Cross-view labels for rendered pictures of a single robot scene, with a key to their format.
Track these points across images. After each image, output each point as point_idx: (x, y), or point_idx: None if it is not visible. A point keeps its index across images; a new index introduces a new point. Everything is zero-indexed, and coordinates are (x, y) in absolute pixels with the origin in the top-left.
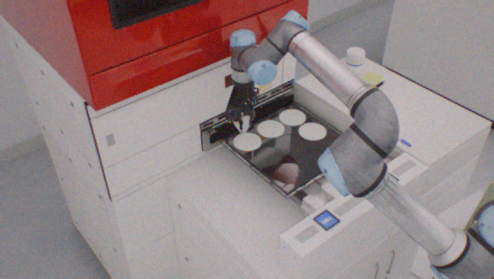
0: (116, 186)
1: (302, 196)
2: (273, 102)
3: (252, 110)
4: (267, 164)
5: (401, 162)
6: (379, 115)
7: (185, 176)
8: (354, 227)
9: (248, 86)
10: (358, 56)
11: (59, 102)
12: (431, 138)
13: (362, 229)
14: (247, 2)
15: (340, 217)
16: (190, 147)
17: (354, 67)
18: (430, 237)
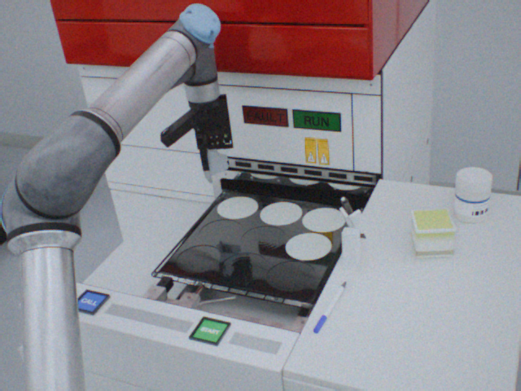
0: (111, 171)
1: (157, 283)
2: (330, 190)
3: (199, 147)
4: (204, 237)
5: (267, 336)
6: (41, 142)
7: (176, 208)
8: (109, 341)
9: (194, 107)
10: (463, 181)
11: None
12: (366, 351)
13: (133, 362)
14: (244, 0)
15: (102, 313)
16: (197, 180)
17: (457, 200)
18: (24, 371)
